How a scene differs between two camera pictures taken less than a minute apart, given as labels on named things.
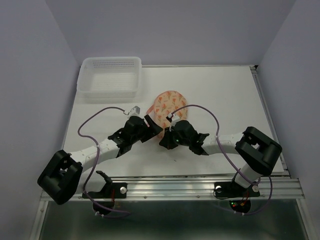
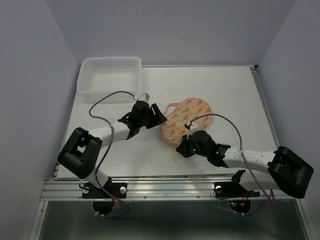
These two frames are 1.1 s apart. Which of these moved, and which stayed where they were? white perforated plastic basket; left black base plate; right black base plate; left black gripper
Moved: left black gripper
Stayed: white perforated plastic basket; left black base plate; right black base plate
